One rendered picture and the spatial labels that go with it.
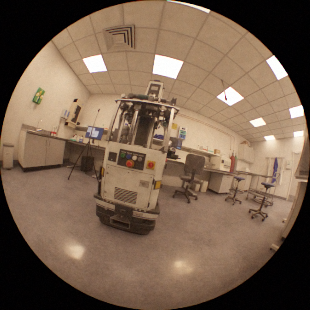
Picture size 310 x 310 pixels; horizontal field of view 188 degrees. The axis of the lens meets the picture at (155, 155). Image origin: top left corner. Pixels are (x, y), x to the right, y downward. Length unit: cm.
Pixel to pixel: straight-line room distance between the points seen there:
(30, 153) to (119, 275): 215
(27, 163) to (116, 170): 195
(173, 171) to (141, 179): 226
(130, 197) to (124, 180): 13
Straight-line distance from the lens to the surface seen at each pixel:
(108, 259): 82
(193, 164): 185
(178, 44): 208
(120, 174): 72
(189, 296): 82
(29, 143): 223
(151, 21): 203
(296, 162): 574
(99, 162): 307
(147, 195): 72
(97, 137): 267
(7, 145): 244
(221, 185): 319
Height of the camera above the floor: 74
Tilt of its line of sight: 2 degrees up
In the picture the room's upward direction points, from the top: 11 degrees clockwise
